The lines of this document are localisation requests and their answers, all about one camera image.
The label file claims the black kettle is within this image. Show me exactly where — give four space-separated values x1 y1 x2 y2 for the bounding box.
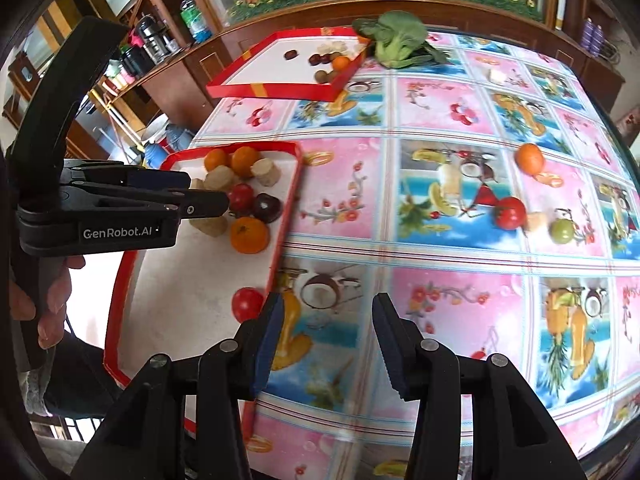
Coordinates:
120 45 153 76

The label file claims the red-rimmed white tray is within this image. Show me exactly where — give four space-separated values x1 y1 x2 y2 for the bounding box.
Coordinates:
102 141 304 441

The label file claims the grey-blue thermos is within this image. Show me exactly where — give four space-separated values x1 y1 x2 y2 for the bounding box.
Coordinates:
162 122 196 153

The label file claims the white bucket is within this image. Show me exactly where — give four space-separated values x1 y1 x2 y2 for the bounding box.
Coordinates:
145 112 173 141

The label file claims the printed pink tablecloth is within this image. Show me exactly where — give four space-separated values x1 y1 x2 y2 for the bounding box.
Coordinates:
190 30 640 480

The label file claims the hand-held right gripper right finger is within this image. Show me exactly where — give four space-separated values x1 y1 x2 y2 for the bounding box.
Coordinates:
371 291 587 480

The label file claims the large beige banana chunk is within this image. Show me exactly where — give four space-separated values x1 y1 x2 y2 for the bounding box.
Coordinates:
202 166 238 192

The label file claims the wooden cabinet counter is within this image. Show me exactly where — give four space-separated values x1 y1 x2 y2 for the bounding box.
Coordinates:
100 0 626 146

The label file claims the green broccoli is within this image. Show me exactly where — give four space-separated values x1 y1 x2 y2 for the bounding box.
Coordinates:
352 10 451 68

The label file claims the blue thermos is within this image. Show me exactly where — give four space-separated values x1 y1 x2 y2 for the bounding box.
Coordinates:
142 144 168 168

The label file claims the dark purple plum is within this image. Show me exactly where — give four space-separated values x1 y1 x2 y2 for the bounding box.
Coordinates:
251 192 283 224

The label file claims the green labelled plastic bottle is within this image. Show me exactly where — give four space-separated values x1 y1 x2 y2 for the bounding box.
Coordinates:
179 0 213 43

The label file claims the red cardboard box lid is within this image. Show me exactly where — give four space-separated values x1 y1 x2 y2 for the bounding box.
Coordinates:
206 26 373 103

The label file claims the person's left hand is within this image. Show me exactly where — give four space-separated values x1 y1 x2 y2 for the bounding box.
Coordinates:
7 255 87 351

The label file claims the yellow-handled broom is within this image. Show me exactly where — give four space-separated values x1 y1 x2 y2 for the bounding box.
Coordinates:
87 87 143 153

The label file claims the green grape fruit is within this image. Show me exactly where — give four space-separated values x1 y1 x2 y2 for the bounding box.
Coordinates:
550 218 576 244

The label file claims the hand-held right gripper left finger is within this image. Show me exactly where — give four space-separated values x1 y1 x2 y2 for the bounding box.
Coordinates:
70 291 286 480

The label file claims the black and silver thermos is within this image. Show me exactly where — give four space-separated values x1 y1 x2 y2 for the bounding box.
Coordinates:
135 14 171 58

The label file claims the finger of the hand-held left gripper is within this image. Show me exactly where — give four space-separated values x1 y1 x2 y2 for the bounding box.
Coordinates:
62 159 192 196
59 186 231 221

